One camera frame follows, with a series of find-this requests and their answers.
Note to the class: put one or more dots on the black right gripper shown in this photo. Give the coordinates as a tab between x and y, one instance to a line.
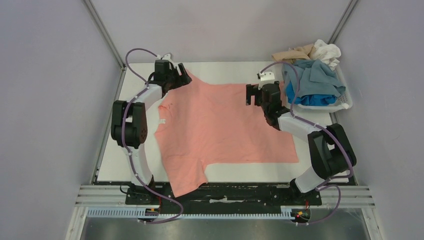
253	94

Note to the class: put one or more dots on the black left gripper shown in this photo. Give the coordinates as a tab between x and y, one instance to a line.
182	80

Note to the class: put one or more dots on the pink t shirt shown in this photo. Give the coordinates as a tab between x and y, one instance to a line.
203	124

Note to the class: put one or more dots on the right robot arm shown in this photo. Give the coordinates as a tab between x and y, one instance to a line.
331	154

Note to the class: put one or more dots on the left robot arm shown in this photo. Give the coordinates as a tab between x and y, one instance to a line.
129	123

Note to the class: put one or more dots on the bright blue t shirt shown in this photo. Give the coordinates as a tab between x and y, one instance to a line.
309	100

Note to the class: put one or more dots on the beige t shirt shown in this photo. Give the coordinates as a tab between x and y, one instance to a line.
294	54

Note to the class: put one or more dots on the grey-blue t shirt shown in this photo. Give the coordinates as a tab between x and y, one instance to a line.
313	77

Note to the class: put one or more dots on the white t shirt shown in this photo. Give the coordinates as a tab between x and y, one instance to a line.
328	54

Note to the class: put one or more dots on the white laundry basket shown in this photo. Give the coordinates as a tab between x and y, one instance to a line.
343	102

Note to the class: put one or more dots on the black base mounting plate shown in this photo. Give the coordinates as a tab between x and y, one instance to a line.
222	198

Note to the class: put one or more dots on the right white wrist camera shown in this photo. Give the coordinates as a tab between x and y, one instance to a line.
265	77

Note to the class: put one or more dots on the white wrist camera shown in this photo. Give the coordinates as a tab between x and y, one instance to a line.
168	57
265	77

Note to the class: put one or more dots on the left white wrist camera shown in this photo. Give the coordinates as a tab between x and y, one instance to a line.
168	57

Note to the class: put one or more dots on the white slotted cable duct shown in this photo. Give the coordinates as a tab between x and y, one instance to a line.
143	213

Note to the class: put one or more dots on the aluminium frame rail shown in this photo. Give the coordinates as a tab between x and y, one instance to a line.
354	197

